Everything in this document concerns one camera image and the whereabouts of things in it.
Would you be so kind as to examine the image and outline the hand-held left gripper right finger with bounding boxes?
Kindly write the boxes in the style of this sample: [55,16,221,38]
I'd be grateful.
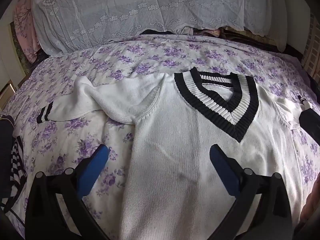
[207,144,293,240]

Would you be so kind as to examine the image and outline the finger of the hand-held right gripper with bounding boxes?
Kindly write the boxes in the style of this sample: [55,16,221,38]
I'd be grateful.
[299,108,320,133]

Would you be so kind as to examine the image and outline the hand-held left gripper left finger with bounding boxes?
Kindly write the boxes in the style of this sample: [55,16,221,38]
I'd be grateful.
[24,144,111,240]

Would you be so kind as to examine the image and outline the white sweater black striped collar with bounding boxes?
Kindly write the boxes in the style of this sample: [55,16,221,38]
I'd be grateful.
[36,67,313,240]

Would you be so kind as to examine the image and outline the person's right forearm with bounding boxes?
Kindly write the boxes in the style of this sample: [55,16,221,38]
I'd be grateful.
[299,187,320,230]

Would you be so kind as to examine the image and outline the black white striped garment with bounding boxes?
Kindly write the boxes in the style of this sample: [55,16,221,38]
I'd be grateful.
[0,115,28,214]

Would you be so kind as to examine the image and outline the purple floral bedsheet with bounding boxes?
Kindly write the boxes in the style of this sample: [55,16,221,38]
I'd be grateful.
[0,34,320,240]

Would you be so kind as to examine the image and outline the light wooden cabinet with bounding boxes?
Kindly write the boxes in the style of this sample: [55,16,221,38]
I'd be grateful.
[0,17,28,91]

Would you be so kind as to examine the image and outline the pink floral cloth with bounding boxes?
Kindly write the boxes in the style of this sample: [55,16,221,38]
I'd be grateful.
[12,0,42,63]

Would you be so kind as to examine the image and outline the white lace cover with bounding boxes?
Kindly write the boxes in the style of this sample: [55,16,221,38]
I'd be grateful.
[31,0,288,55]

